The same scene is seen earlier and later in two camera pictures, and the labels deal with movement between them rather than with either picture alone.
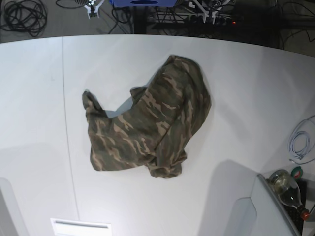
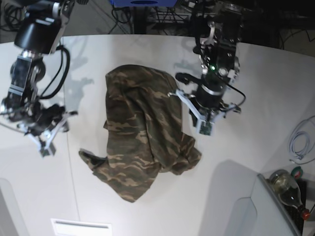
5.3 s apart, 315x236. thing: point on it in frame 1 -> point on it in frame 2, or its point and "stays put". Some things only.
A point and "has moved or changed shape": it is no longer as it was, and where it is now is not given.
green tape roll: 297,172 stays put
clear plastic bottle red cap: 288,191 stays put
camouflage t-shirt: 154,132 has moved or changed shape
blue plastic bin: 144,3 stays put
